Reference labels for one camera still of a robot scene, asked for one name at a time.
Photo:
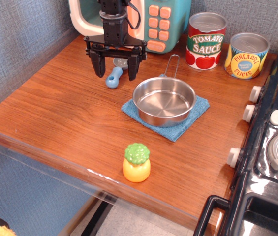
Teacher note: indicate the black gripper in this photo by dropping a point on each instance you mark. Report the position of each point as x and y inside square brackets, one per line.
[115, 42]

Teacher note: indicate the blue handled grey spoon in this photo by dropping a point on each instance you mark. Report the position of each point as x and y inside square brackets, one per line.
[112, 81]

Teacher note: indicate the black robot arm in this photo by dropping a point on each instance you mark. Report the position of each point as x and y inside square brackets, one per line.
[115, 7]

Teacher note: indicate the teal toy microwave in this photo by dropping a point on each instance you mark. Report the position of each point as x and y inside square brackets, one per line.
[162, 21]

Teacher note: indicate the stainless steel pan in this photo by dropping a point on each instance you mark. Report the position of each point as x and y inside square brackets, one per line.
[163, 101]

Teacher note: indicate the blue folded cloth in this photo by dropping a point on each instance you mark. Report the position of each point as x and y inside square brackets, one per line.
[174, 132]

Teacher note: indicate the tomato sauce can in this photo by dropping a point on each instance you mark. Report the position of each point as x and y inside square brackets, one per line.
[206, 33]

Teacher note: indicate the yellow green toy pineapple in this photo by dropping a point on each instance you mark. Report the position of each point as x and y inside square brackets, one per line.
[136, 164]

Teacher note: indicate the pineapple slices can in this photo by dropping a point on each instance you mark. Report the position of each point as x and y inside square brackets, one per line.
[246, 55]

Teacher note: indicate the black toy stove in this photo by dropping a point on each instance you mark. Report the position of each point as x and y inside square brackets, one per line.
[252, 209]

